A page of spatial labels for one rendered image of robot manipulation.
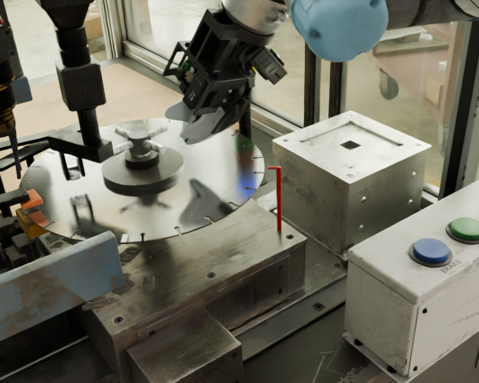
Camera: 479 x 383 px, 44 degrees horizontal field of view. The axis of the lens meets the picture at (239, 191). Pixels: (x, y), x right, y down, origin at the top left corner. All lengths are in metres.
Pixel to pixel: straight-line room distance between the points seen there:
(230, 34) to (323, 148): 0.36
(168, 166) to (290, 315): 0.27
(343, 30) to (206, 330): 0.40
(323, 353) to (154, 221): 0.29
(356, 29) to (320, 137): 0.48
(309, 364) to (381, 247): 0.18
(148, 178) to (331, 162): 0.29
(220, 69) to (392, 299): 0.33
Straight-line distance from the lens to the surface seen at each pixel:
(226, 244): 0.82
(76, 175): 0.78
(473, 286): 0.79
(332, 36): 0.53
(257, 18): 0.65
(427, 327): 0.75
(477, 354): 1.07
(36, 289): 0.60
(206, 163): 0.81
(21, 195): 0.75
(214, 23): 0.66
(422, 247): 0.74
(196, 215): 0.71
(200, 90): 0.68
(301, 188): 0.96
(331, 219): 0.93
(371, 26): 0.54
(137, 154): 0.79
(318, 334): 0.84
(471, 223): 0.80
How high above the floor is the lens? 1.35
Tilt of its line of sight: 32 degrees down
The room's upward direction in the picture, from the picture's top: 3 degrees counter-clockwise
